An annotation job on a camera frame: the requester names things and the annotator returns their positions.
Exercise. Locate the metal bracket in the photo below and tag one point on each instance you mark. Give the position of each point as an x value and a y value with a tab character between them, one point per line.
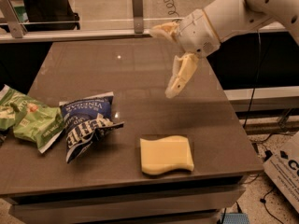
137	6
16	29

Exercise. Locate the glass barrier panel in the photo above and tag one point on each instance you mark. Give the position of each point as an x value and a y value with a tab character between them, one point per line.
118	14

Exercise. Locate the green jalapeno chip bag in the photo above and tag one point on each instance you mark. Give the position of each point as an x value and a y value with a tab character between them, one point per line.
29	119

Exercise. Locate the blue chip bag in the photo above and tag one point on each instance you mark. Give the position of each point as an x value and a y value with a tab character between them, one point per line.
86	121

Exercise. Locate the black office chair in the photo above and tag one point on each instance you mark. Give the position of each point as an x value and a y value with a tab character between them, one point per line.
50	15

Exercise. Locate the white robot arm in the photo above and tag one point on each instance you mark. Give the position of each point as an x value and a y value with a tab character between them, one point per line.
230	18

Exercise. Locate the yellow sponge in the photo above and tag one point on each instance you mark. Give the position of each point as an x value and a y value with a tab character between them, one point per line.
165	155

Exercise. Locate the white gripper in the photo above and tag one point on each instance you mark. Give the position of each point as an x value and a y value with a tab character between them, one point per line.
195	33

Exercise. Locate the left metal bracket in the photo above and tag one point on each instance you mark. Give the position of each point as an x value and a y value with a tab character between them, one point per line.
16	29

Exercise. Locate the white cardboard box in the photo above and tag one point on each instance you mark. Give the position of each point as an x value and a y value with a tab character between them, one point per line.
283	169

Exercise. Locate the blue floor object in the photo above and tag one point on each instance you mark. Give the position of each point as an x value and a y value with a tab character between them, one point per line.
234	218

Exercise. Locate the middle metal bracket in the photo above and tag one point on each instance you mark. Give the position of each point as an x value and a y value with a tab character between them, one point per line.
137	6

